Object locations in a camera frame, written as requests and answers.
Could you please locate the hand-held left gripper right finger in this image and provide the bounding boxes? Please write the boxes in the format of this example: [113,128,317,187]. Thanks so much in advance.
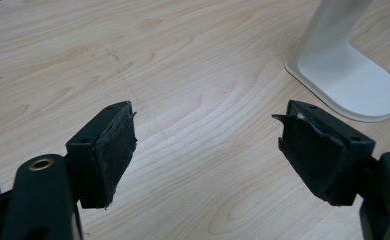
[271,99,390,240]

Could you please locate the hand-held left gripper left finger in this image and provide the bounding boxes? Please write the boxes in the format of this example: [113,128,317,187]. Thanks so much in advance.
[0,100,138,240]

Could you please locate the white stand base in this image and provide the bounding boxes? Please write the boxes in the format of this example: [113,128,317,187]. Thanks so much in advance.
[284,0,390,123]

